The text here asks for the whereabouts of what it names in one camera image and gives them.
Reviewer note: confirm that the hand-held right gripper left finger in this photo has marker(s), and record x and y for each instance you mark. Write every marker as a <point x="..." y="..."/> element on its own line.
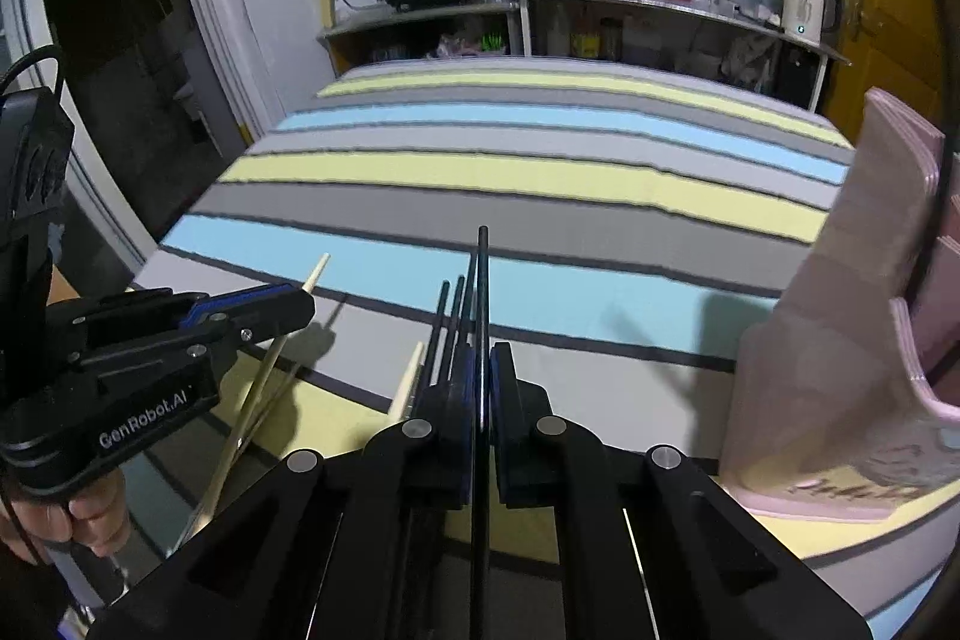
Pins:
<point x="469" y="430"/>

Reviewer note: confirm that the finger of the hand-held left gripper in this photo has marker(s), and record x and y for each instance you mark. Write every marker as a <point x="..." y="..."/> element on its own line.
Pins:
<point x="120" y="314"/>
<point x="270" y="308"/>

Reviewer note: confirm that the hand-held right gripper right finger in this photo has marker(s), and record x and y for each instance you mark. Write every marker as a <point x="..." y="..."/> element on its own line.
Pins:
<point x="499" y="430"/>

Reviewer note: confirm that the wooden chopstick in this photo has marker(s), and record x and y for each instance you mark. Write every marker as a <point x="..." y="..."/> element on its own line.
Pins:
<point x="407" y="381"/>
<point x="259" y="385"/>

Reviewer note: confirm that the pink utensil holder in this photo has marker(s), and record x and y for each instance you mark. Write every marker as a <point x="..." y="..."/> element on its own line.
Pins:
<point x="847" y="340"/>

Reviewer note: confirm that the person's left hand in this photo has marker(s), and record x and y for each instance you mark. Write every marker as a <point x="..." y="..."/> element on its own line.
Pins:
<point x="101" y="516"/>

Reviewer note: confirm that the glass sliding door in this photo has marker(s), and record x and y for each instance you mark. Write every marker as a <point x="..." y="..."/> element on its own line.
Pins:
<point x="127" y="48"/>

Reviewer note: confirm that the pink basket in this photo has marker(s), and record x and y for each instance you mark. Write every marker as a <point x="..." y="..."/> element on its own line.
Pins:
<point x="457" y="48"/>

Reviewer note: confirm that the small metal kitchen table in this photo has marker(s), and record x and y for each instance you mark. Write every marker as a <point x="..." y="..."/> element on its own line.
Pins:
<point x="420" y="18"/>

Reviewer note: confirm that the large metal kitchen table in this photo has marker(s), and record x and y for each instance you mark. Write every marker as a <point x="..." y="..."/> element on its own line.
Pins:
<point x="660" y="3"/>

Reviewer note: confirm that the white electric kettle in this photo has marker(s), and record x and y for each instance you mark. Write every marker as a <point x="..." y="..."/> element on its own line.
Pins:
<point x="806" y="10"/>

